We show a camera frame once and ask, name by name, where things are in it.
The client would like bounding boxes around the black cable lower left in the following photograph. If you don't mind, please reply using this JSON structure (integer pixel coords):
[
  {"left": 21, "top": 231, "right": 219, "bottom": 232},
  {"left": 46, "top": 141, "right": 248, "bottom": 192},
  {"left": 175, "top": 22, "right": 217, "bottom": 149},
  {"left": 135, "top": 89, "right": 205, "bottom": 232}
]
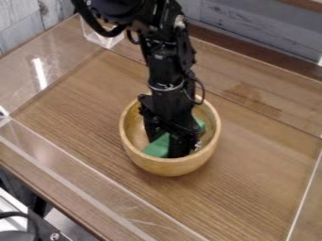
[{"left": 0, "top": 210, "right": 44, "bottom": 241}]

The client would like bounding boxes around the clear acrylic corner bracket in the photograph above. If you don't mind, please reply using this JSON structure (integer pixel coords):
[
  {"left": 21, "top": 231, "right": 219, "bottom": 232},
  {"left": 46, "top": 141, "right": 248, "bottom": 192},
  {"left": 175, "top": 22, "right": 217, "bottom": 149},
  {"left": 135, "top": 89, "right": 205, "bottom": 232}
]
[{"left": 80, "top": 19, "right": 124, "bottom": 49}]

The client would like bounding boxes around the brown wooden bowl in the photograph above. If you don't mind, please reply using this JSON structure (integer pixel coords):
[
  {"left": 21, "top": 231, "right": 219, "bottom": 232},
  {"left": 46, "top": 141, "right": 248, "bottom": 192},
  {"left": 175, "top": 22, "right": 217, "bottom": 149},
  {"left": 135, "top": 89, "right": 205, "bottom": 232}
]
[{"left": 119, "top": 100, "right": 221, "bottom": 177}]

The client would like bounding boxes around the black equipment base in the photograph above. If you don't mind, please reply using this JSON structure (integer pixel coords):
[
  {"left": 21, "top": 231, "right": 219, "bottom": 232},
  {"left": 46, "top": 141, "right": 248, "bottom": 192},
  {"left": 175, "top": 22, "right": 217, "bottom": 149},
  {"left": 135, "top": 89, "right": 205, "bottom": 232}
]
[{"left": 26, "top": 217, "right": 73, "bottom": 241}]

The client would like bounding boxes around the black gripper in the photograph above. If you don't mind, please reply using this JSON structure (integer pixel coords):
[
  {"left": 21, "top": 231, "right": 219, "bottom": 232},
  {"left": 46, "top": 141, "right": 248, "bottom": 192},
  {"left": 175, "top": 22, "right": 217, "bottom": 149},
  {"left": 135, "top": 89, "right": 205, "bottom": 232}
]
[{"left": 139, "top": 83, "right": 201, "bottom": 158}]

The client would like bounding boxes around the green rectangular block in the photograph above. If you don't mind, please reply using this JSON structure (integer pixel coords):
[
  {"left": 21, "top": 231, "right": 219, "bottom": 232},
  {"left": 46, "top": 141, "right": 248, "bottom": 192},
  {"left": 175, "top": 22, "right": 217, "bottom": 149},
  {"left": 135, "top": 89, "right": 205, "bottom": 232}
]
[{"left": 141, "top": 120, "right": 205, "bottom": 158}]

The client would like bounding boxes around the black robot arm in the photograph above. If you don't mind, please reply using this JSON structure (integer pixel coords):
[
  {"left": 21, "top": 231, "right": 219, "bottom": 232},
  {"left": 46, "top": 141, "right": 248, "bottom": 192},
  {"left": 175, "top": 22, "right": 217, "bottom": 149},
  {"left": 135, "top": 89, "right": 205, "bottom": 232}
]
[{"left": 70, "top": 0, "right": 201, "bottom": 158}]

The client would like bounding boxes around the clear acrylic tray wall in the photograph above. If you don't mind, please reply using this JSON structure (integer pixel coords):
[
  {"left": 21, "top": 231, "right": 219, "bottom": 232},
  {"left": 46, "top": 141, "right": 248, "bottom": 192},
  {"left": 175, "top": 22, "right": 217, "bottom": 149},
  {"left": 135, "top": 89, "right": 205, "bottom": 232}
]
[{"left": 0, "top": 18, "right": 322, "bottom": 241}]

